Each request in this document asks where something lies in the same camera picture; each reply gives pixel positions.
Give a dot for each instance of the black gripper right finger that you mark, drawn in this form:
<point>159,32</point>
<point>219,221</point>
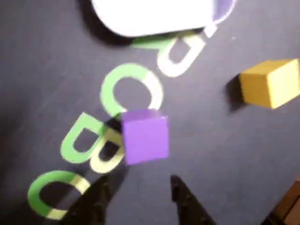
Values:
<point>187,206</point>

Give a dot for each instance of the black mat with WOWROBO print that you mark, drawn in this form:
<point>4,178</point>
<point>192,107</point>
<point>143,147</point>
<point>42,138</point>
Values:
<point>211,152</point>

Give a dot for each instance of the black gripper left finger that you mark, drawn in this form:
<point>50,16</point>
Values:
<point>93,204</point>

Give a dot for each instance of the white rectangular metal tray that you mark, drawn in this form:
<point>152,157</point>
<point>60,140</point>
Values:
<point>152,16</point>

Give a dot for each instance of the yellow cube block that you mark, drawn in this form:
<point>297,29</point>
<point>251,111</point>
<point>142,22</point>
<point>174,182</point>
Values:
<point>269,84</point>

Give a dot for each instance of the purple cube block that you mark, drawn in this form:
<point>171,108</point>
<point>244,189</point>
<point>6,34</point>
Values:
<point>146,138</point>

